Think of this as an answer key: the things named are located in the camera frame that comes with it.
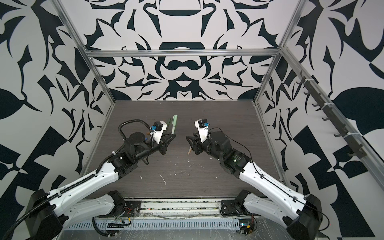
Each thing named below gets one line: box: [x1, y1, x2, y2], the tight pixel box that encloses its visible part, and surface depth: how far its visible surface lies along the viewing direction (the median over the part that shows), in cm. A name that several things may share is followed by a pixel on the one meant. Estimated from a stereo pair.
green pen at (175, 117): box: [171, 114, 178, 135], surface depth 68 cm
